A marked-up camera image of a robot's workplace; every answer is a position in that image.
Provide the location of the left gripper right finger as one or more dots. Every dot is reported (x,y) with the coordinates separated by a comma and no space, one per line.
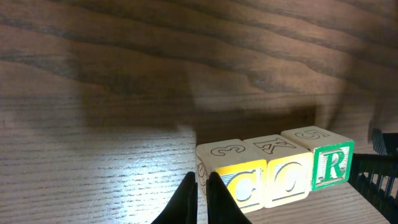
(221,207)

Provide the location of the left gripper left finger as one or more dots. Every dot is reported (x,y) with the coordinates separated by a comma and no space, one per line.
(182,206)

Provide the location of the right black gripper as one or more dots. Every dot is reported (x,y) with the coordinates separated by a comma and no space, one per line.
(374,176)

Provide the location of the yellow C block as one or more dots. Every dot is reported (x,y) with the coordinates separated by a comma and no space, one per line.
(241,168)

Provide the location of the green R block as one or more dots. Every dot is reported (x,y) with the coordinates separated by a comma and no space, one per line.
(332,154)

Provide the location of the yellow O block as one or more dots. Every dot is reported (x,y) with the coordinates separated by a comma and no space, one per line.
(288,169)

